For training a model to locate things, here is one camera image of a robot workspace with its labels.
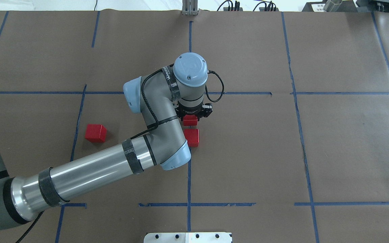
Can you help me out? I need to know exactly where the brown paper table cover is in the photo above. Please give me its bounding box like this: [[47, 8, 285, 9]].
[[0, 9, 389, 243]]

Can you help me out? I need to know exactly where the metal cup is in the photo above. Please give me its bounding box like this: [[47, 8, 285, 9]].
[[323, 0, 343, 12]]

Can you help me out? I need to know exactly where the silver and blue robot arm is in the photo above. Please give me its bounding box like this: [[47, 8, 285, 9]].
[[0, 52, 212, 230]]

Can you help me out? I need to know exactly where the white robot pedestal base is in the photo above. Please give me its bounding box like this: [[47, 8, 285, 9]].
[[143, 232, 233, 243]]

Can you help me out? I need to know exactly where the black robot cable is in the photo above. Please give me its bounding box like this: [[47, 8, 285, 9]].
[[205, 70, 225, 103]]

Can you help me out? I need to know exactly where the aluminium frame post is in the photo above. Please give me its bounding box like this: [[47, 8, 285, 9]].
[[182, 0, 199, 16]]

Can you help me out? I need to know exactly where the red cube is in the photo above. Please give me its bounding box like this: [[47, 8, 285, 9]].
[[84, 124, 107, 143]]

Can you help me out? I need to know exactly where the red cube block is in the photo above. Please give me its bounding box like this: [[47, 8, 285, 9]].
[[182, 115, 199, 127], [183, 129, 200, 147]]

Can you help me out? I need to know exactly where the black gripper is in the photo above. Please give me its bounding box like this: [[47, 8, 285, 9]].
[[175, 100, 212, 120]]

